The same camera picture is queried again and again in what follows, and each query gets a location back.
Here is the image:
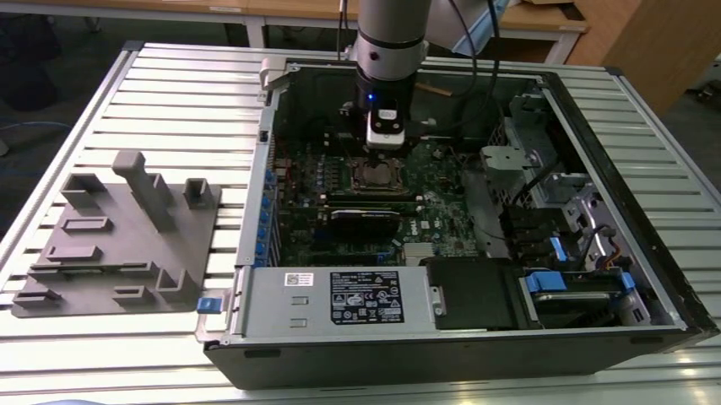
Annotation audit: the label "green motherboard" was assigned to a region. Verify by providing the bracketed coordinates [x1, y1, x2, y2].
[269, 126, 492, 269]

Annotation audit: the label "silver chipset heatsink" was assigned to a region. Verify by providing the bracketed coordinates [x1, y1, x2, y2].
[404, 242, 440, 259]

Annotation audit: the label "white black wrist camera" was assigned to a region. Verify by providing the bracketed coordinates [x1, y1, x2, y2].
[365, 107, 408, 152]

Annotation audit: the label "black plastic bay cover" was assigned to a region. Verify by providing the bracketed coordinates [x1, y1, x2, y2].
[425, 256, 524, 331]

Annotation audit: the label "grey parts rack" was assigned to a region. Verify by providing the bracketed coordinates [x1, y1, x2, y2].
[10, 150, 225, 318]

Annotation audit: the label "CPU socket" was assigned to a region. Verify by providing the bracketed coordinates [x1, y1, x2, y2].
[347, 159, 416, 195]

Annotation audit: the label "wooden cabinet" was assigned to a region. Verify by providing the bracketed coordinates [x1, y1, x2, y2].
[565, 0, 721, 119]

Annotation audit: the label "copper coloured tube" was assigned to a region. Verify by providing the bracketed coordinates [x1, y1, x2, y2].
[414, 82, 456, 97]

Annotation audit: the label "hard disk in blue carrier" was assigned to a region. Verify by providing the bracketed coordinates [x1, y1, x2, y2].
[521, 269, 641, 328]

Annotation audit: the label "silver power supply unit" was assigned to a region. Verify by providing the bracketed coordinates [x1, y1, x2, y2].
[225, 266, 446, 338]

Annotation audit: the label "blue floor cable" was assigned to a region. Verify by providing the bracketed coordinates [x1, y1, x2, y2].
[0, 120, 72, 132]

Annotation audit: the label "silver topped CPU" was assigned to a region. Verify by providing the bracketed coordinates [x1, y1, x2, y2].
[363, 166, 398, 187]

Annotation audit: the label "black PC case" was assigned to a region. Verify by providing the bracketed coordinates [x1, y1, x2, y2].
[194, 57, 721, 392]

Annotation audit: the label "black graphics card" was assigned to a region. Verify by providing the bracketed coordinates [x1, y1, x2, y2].
[329, 208, 402, 244]

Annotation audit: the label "metal drive cage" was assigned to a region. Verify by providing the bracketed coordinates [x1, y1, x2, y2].
[478, 94, 598, 212]

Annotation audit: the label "metal socket cover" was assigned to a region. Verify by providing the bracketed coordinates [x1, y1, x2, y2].
[350, 161, 413, 194]

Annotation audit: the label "RAM slot black clips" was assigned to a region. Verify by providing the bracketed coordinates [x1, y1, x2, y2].
[329, 192, 417, 200]

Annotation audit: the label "coloured power wire bundle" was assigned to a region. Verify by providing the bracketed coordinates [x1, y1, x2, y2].
[597, 246, 628, 271]

